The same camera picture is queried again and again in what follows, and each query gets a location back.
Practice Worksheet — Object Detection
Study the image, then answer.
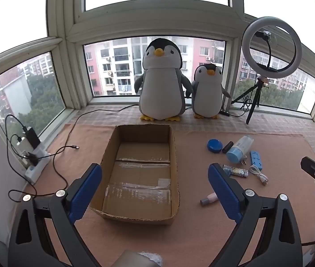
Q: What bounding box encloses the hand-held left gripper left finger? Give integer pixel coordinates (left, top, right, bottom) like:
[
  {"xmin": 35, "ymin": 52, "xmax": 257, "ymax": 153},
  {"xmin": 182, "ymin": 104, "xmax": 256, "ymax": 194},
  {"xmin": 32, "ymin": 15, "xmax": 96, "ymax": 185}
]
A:
[{"xmin": 7, "ymin": 163, "xmax": 103, "ymax": 267}]

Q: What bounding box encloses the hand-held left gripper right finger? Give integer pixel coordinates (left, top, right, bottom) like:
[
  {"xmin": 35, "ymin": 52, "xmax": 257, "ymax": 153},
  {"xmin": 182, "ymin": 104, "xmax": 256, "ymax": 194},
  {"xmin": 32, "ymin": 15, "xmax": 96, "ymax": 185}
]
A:
[{"xmin": 207, "ymin": 163, "xmax": 304, "ymax": 267}]

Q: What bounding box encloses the pink bottle grey cap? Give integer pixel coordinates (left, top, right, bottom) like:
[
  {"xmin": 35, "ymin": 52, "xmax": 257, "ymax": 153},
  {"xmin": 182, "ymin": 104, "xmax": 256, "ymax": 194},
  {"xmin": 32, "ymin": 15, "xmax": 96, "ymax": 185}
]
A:
[{"xmin": 200, "ymin": 192, "xmax": 218, "ymax": 206}]

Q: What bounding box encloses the patterned silver tube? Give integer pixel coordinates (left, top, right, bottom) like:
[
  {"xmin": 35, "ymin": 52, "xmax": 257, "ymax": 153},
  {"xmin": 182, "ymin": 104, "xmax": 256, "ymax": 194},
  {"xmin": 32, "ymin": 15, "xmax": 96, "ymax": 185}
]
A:
[{"xmin": 222, "ymin": 164, "xmax": 249, "ymax": 178}]

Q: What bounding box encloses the white usb cable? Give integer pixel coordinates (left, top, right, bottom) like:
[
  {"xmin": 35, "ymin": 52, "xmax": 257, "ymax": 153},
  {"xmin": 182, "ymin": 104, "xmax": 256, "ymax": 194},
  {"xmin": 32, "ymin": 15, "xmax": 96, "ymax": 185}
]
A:
[{"xmin": 249, "ymin": 165, "xmax": 269, "ymax": 185}]

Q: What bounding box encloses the light blue plug adapter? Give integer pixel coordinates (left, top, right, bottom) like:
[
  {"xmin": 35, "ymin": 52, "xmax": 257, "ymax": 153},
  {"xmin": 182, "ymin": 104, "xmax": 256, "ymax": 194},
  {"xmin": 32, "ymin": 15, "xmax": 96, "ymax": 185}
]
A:
[{"xmin": 226, "ymin": 144, "xmax": 248, "ymax": 168}]

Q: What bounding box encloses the blue phone stand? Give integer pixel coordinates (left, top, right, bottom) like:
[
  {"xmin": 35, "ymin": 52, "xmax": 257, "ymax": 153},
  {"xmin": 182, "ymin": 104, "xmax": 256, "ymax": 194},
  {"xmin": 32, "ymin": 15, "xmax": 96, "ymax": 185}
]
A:
[{"xmin": 250, "ymin": 150, "xmax": 265, "ymax": 170}]

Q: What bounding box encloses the blue round container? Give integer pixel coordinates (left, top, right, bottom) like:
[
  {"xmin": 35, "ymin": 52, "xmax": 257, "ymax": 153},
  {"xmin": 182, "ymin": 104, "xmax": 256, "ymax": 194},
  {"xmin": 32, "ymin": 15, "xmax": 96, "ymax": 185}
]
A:
[{"xmin": 207, "ymin": 138, "xmax": 224, "ymax": 154}]

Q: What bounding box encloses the cardboard box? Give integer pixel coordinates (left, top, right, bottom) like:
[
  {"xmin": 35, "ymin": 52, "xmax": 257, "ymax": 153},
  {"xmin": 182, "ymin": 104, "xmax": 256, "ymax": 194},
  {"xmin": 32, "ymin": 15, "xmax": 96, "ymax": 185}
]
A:
[{"xmin": 90, "ymin": 124, "xmax": 181, "ymax": 226}]

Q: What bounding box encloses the white power strip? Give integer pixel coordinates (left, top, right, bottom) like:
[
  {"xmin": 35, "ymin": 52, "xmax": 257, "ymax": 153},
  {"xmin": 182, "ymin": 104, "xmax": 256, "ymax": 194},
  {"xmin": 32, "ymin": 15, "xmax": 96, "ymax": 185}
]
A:
[{"xmin": 25, "ymin": 145, "xmax": 51, "ymax": 184}]

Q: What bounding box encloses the white charger block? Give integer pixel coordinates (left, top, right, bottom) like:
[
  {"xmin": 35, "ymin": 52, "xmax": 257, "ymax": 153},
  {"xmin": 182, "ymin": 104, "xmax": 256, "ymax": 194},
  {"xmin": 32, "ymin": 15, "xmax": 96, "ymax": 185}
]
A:
[{"xmin": 32, "ymin": 146, "xmax": 47, "ymax": 159}]

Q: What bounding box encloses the black charger plug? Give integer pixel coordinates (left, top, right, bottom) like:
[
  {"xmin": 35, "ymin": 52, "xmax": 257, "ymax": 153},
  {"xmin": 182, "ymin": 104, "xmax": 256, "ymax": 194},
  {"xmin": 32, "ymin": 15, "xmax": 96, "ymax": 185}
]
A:
[{"xmin": 25, "ymin": 152, "xmax": 40, "ymax": 167}]

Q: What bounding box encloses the white power bank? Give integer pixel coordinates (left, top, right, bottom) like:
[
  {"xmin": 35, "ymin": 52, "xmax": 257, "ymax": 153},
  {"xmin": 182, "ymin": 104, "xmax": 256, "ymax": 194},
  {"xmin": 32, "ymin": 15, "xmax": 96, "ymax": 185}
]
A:
[{"xmin": 16, "ymin": 140, "xmax": 33, "ymax": 157}]

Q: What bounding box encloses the checkered beige mat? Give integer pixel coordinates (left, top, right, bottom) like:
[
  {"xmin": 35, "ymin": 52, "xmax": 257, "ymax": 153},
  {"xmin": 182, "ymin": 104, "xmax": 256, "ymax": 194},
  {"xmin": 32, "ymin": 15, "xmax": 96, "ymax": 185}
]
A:
[{"xmin": 71, "ymin": 104, "xmax": 315, "ymax": 145}]

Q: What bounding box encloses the black power bank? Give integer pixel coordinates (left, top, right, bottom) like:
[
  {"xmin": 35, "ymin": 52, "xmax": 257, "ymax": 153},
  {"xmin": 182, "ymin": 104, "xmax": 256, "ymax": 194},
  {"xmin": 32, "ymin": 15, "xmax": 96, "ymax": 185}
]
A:
[{"xmin": 21, "ymin": 126, "xmax": 40, "ymax": 148}]

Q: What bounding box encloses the bubble wrap bundle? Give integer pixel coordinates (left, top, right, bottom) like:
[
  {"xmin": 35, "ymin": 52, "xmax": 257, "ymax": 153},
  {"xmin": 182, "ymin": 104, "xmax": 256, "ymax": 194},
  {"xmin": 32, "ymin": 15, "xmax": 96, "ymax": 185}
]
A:
[{"xmin": 113, "ymin": 250, "xmax": 163, "ymax": 267}]

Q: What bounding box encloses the small penguin plush toy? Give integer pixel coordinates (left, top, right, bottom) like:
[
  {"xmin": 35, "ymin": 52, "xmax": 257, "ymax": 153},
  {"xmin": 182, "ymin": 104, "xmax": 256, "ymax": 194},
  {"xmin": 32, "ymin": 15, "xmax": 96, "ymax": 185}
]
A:
[{"xmin": 185, "ymin": 63, "xmax": 231, "ymax": 119}]

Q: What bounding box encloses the large penguin plush toy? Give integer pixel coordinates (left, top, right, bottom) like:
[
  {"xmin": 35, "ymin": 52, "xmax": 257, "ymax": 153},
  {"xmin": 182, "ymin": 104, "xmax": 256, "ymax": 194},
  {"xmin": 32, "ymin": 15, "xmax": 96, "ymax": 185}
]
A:
[{"xmin": 134, "ymin": 37, "xmax": 193, "ymax": 122}]

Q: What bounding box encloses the black phone clamp holder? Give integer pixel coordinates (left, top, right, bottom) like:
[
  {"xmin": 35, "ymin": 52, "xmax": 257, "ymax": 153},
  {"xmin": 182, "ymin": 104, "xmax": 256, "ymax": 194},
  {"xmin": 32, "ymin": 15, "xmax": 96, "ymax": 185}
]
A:
[{"xmin": 255, "ymin": 29, "xmax": 275, "ymax": 71}]

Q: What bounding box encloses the black usb cable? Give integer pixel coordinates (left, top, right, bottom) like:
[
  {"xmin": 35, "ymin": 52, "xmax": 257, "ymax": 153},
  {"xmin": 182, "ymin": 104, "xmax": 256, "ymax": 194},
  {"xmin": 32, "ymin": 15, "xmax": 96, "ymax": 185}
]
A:
[{"xmin": 9, "ymin": 145, "xmax": 80, "ymax": 204}]

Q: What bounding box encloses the black charging cable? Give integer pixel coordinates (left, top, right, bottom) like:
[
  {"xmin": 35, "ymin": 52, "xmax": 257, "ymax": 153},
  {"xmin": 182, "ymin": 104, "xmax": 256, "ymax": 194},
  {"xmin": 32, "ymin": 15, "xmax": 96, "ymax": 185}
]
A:
[
  {"xmin": 10, "ymin": 134, "xmax": 23, "ymax": 159},
  {"xmin": 5, "ymin": 114, "xmax": 38, "ymax": 203}
]

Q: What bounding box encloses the thin black cable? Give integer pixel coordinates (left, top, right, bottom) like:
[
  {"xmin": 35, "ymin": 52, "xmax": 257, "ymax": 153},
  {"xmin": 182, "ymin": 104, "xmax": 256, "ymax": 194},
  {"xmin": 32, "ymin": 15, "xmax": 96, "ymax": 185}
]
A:
[{"xmin": 67, "ymin": 104, "xmax": 139, "ymax": 145}]

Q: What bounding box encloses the black ring light cable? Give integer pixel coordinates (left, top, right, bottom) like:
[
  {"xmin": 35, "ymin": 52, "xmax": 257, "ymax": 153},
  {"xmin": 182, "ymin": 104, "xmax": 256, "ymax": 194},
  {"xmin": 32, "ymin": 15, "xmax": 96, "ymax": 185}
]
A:
[{"xmin": 229, "ymin": 95, "xmax": 255, "ymax": 117}]

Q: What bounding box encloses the white ring light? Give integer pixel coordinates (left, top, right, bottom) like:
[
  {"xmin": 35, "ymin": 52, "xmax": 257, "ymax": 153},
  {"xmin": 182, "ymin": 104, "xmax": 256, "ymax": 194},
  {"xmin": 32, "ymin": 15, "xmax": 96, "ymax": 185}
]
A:
[{"xmin": 242, "ymin": 17, "xmax": 303, "ymax": 77}]

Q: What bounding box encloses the white window frame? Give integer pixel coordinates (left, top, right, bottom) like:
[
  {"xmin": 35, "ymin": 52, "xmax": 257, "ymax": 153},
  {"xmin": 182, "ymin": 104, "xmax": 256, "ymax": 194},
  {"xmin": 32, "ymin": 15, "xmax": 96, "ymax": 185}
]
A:
[{"xmin": 0, "ymin": 0, "xmax": 315, "ymax": 125}]

